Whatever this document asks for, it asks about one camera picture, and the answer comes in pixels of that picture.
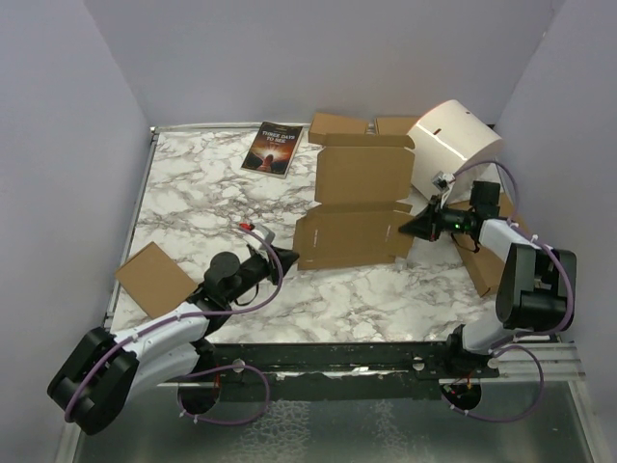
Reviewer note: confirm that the Three Days To See book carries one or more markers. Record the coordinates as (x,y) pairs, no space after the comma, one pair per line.
(273,149)

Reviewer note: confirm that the cardboard box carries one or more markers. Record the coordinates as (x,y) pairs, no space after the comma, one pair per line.
(324,124)
(155,281)
(484,267)
(361,185)
(394,125)

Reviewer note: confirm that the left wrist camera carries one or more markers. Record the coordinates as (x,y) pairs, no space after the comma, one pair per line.
(257,236)

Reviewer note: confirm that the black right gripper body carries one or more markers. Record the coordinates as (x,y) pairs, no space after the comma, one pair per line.
(448,220)

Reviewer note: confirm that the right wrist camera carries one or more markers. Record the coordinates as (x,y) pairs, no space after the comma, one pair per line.
(443,181)

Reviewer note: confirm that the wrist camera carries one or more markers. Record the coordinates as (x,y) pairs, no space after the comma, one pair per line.
(443,181)
(257,236)

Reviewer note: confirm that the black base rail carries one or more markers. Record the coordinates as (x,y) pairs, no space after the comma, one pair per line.
(328,371)

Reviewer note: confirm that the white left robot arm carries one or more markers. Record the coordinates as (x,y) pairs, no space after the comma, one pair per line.
(104,370)

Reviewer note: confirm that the white cylindrical drum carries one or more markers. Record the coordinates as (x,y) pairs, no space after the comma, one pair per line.
(447,138)

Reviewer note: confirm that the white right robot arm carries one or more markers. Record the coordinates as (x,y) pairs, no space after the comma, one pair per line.
(536,293)

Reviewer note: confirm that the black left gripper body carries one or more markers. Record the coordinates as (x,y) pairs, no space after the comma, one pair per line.
(254,269)

